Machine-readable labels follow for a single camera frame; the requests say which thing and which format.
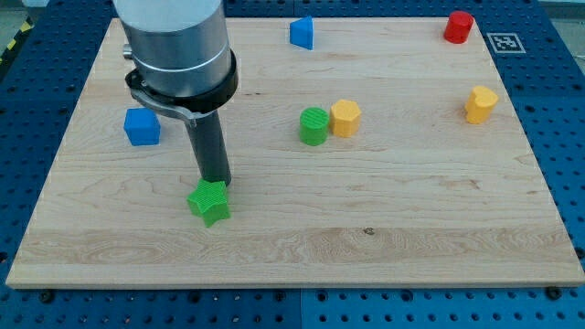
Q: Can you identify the black wrist flange clamp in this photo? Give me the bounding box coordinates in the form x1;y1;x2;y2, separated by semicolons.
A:
124;50;239;125

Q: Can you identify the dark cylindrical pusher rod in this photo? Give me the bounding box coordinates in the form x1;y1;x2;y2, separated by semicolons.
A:
186;110;231;186

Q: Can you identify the green star block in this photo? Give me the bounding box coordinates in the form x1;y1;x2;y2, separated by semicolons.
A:
186;178;231;228

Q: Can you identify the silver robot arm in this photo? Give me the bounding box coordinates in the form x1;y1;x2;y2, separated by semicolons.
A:
112;0;239;185

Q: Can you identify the wooden board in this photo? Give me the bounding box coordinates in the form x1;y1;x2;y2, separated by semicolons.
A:
6;17;584;289

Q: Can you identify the blue cube block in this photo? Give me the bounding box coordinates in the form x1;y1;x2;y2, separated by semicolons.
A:
123;108;161;146

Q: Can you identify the green cylinder block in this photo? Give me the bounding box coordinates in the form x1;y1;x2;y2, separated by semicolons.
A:
299;107;329;146

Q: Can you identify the blue triangle block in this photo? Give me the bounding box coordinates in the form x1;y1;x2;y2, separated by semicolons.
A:
289;16;314;50

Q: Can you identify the yellow hexagon block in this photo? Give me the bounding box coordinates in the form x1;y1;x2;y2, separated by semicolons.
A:
330;100;361;138

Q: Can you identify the yellow heart block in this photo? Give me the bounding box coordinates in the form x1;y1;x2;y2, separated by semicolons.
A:
464;86;499;124

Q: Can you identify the red cylinder block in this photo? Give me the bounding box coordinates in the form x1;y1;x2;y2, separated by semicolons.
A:
443;10;474;44

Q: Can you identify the black white fiducial marker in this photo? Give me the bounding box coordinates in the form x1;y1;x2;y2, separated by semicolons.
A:
486;32;526;54

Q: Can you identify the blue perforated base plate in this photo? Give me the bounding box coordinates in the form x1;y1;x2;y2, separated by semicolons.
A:
1;0;584;328

